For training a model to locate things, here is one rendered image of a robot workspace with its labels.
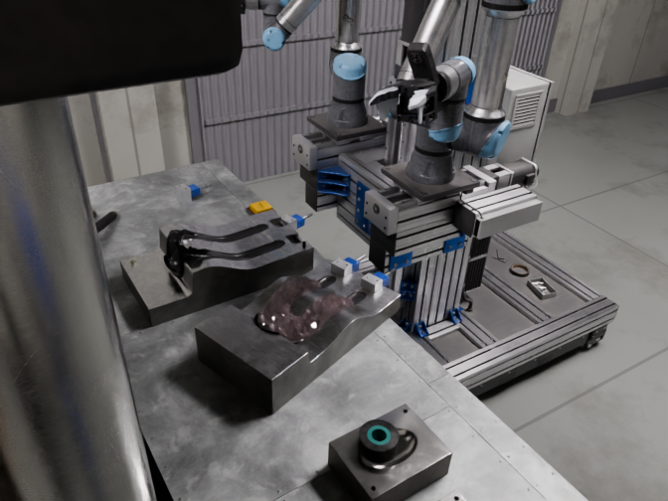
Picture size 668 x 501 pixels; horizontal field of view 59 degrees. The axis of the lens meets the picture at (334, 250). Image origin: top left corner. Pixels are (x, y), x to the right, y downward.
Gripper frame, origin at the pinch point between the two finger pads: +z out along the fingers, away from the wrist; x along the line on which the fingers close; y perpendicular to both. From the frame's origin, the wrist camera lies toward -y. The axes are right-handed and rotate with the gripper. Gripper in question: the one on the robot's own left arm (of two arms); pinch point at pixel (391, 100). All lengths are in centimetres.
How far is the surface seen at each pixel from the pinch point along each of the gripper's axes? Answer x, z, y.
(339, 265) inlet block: 28, -16, 54
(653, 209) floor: -25, -301, 151
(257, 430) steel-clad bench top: 15, 37, 64
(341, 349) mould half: 12, 8, 61
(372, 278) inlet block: 17, -16, 56
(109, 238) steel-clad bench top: 103, 5, 52
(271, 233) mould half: 53, -18, 50
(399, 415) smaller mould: -11, 21, 61
